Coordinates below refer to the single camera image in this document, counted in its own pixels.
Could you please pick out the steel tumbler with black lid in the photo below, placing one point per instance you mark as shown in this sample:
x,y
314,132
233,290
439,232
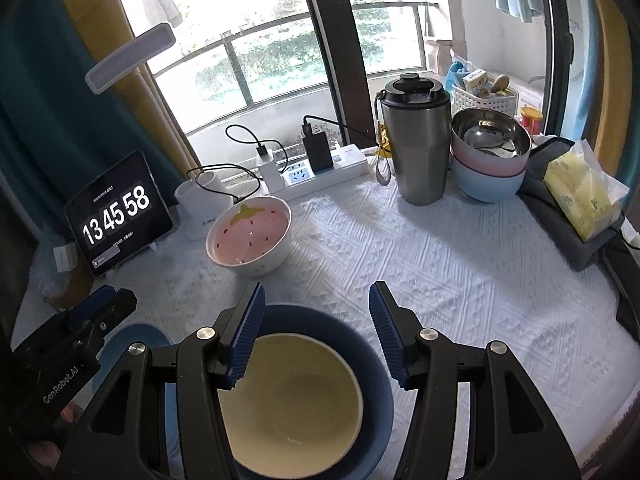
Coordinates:
x,y
420,150

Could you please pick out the dark window post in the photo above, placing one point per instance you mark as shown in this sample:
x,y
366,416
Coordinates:
x,y
340,60
557,45

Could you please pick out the balcony railing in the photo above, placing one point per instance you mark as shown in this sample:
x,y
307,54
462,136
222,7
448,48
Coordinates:
x,y
239,70

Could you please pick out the yellow packet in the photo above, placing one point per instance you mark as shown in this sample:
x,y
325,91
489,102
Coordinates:
x,y
384,137

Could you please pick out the black charger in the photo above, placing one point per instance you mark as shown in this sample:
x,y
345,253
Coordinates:
x,y
320,152

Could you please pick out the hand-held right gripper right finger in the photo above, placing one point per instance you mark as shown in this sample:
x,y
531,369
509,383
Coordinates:
x,y
387,335

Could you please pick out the white lamp head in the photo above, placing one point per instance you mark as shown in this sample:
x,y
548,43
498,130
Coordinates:
x,y
130,57

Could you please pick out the person's left hand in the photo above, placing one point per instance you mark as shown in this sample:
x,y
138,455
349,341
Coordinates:
x,y
45,452

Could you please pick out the white textured tablecloth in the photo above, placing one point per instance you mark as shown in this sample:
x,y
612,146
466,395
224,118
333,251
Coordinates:
x,y
450,270

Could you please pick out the white power strip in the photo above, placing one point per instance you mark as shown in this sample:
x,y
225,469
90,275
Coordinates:
x,y
345,160

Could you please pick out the yellow tissue pack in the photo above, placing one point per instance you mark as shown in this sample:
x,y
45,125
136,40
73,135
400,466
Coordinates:
x,y
580,195

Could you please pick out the pale blue bowl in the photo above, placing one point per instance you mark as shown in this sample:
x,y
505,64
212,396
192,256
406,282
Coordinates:
x,y
485,185

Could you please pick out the white charger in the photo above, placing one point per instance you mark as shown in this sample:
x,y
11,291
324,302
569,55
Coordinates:
x,y
267,172

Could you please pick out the pink bowl with steel lining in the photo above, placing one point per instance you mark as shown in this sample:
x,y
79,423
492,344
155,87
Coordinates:
x,y
475,162

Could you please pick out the red can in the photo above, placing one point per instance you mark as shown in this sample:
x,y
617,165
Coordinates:
x,y
531,120

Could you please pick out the teal curtain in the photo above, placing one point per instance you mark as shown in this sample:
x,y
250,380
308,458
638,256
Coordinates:
x,y
50,110

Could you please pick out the clear plastic bag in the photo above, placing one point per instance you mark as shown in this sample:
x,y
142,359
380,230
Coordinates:
x,y
44,280

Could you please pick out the clear tablet stand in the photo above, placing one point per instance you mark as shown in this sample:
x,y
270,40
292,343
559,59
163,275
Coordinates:
x,y
151,246

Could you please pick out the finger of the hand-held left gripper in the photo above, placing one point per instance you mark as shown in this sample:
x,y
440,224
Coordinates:
x,y
95,297
120,307

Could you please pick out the tablet with clock display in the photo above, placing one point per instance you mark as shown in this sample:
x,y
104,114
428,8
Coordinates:
x,y
117,210

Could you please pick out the small white box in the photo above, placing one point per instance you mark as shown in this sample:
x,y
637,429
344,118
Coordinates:
x,y
64,257

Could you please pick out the cream bowl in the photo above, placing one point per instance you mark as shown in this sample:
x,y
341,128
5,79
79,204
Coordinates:
x,y
290,400

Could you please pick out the light blue plate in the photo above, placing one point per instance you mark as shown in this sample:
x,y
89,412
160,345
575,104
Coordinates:
x,y
127,335

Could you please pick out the cardboard box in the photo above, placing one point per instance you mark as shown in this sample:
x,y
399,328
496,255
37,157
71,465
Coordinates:
x,y
75,282

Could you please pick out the black bag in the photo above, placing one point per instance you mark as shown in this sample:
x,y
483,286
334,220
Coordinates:
x,y
622,285

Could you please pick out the pink strawberry bowl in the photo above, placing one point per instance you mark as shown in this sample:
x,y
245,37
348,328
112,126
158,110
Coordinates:
x,y
250,230

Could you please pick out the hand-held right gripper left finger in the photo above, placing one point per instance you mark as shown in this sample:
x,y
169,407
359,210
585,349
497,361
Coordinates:
x,y
245,335

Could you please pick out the white plastic basket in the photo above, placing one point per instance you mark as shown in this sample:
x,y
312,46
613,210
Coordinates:
x,y
492,105

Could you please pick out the white mug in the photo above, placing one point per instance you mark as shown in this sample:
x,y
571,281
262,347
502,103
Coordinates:
x,y
192,210

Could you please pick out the yellow curtain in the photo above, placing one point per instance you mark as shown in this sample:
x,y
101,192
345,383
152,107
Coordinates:
x,y
612,85
95,5

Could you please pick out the grey bag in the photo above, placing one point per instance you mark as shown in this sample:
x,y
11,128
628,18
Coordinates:
x,y
555,247

